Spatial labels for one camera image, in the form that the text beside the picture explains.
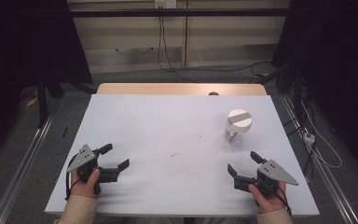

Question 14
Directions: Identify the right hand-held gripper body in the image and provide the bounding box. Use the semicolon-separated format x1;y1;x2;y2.
233;159;300;200

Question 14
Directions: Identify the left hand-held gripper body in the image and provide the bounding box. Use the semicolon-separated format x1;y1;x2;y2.
67;144;119;196

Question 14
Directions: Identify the clear glass jar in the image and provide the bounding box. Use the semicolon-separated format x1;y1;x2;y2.
224;124;244;145

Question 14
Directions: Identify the person's left hand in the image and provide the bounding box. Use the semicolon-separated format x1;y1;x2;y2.
70;167;102;199

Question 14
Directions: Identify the person's right hand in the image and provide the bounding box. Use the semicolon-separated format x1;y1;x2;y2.
248;181;288;214

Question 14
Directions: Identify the white table cover board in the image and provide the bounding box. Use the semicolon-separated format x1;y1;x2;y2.
44;93;321;217

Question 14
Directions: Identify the black metal stand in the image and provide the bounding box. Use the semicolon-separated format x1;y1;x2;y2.
35;70;98;129
255;60;305;123

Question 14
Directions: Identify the wooden table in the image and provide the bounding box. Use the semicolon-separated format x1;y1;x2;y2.
96;82;268;96

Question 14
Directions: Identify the black curtain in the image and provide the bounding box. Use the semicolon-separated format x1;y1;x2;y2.
0;0;93;158
272;0;358;176

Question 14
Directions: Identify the black horizontal bar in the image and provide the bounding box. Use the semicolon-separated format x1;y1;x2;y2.
69;7;293;18

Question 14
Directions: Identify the left hand-held gripper black cable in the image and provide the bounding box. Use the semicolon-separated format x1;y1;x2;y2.
64;154;82;201

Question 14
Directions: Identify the hand-held gripper black cable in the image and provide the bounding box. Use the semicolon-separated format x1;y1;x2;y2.
64;154;82;201
273;186;293;217

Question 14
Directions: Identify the right hand-held gripper black cable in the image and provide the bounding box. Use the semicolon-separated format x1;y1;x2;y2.
273;186;293;217

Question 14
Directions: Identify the aluminium floor rail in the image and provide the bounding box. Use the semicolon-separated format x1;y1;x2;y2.
0;108;58;224
281;94;358;224

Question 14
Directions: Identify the white cable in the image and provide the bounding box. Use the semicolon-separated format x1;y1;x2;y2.
300;102;343;170

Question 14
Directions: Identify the black wall cable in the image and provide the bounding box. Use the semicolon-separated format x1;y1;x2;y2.
157;15;272;84

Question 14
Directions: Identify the white wall socket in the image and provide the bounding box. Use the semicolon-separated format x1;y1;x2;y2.
154;0;177;9

